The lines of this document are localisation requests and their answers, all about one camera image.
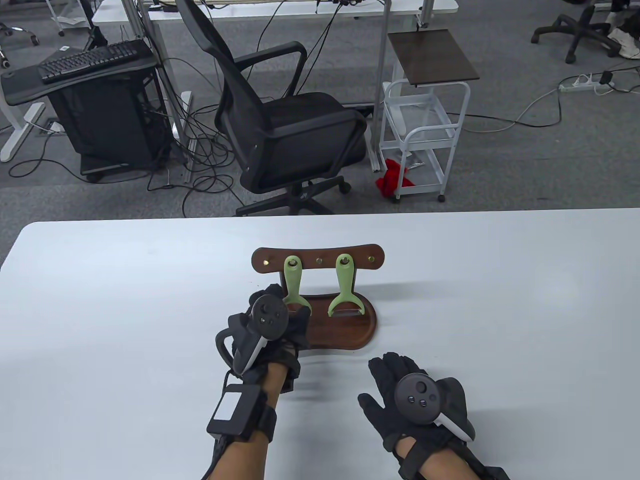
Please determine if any grey keyboard tray desk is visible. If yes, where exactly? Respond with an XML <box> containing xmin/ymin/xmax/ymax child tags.
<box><xmin>0</xmin><ymin>47</ymin><xmax>160</xmax><ymax>164</ymax></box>

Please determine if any person's right forearm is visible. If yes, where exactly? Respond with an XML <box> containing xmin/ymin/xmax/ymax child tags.
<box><xmin>395</xmin><ymin>436</ymin><xmax>512</xmax><ymax>480</ymax></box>

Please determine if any person's left forearm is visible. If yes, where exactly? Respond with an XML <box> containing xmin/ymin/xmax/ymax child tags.
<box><xmin>202</xmin><ymin>361</ymin><xmax>302</xmax><ymax>480</ymax></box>

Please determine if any grey power strip cable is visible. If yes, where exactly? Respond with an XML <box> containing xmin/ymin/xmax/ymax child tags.
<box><xmin>459</xmin><ymin>89</ymin><xmax>565</xmax><ymax>133</ymax></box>

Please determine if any black mesh office chair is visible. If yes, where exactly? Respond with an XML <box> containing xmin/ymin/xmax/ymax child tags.
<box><xmin>175</xmin><ymin>0</ymin><xmax>370</xmax><ymax>217</ymax></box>

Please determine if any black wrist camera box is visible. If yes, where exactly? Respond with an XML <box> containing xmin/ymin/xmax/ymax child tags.
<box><xmin>206</xmin><ymin>383</ymin><xmax>267</xmax><ymax>442</ymax></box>

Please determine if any person's left hand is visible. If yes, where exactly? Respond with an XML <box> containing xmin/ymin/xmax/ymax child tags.
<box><xmin>227</xmin><ymin>284</ymin><xmax>312</xmax><ymax>382</ymax></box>

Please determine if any black controller on right glove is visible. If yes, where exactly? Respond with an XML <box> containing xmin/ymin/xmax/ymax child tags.
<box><xmin>394</xmin><ymin>373</ymin><xmax>476</xmax><ymax>444</ymax></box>

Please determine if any black controller on glove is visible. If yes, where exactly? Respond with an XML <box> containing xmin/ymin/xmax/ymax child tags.
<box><xmin>215</xmin><ymin>294</ymin><xmax>290</xmax><ymax>377</ymax></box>
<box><xmin>394</xmin><ymin>373</ymin><xmax>476</xmax><ymax>444</ymax></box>

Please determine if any black keyboard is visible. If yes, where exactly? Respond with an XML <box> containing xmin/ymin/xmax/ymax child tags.
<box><xmin>38</xmin><ymin>39</ymin><xmax>154</xmax><ymax>85</ymax></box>

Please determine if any black office chair base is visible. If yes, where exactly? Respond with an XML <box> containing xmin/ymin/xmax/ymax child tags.
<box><xmin>530</xmin><ymin>0</ymin><xmax>625</xmax><ymax>65</ymax></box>

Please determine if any brown wooden board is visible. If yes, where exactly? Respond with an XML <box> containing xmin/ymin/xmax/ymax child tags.
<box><xmin>387</xmin><ymin>28</ymin><xmax>481</xmax><ymax>87</ymax></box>

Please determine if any red cloth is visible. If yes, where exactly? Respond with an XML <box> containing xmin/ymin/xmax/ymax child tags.
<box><xmin>375</xmin><ymin>158</ymin><xmax>417</xmax><ymax>199</ymax></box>

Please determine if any black controller on left glove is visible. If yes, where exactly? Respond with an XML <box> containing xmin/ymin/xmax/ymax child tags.
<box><xmin>215</xmin><ymin>294</ymin><xmax>290</xmax><ymax>377</ymax></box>

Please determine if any green peeler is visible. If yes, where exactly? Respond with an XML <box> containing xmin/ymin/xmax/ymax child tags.
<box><xmin>282</xmin><ymin>255</ymin><xmax>313</xmax><ymax>318</ymax></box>
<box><xmin>327</xmin><ymin>253</ymin><xmax>367</xmax><ymax>319</ymax></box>

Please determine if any person's right hand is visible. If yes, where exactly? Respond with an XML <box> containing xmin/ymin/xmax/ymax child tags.
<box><xmin>357</xmin><ymin>352</ymin><xmax>471</xmax><ymax>452</ymax></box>

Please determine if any black computer tower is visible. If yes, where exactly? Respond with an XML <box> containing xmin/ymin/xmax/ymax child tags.
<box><xmin>46</xmin><ymin>72</ymin><xmax>170</xmax><ymax>184</ymax></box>

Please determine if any brown wooden hook stand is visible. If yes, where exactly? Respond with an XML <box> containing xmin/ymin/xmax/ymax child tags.
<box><xmin>251</xmin><ymin>243</ymin><xmax>386</xmax><ymax>352</ymax></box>

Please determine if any white rolling cart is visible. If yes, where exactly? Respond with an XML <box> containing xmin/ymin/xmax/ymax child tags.
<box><xmin>378</xmin><ymin>79</ymin><xmax>472</xmax><ymax>204</ymax></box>

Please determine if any white power strip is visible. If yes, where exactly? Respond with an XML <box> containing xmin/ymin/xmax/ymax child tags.
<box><xmin>558</xmin><ymin>73</ymin><xmax>617</xmax><ymax>95</ymax></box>

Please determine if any black right wrist strap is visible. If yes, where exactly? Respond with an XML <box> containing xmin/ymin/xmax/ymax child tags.
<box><xmin>394</xmin><ymin>434</ymin><xmax>483</xmax><ymax>480</ymax></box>

